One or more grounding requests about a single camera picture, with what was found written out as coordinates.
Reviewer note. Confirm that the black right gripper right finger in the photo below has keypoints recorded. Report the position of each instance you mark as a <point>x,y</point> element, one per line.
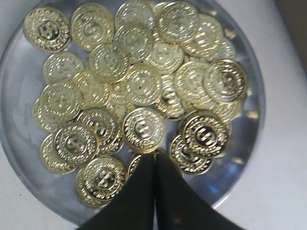
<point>178,207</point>

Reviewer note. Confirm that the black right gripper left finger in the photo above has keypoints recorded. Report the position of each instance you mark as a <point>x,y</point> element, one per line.
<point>133,207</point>

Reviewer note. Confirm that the gold coin right side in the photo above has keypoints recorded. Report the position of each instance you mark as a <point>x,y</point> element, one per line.
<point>204,133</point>

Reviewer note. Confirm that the dark gold coin on top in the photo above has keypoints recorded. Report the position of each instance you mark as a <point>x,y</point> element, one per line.
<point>225,81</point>

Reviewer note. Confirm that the gold coin left middle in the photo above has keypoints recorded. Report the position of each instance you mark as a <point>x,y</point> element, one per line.
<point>109,63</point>

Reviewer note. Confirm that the round steel plate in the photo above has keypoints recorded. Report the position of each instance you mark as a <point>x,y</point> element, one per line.
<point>21,83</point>

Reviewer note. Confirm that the gold coin upper pile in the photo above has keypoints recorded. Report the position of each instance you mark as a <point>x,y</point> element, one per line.
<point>178,22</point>

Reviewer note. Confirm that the gold coin at plate edge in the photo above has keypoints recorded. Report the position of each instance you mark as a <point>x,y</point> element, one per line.
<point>48,29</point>

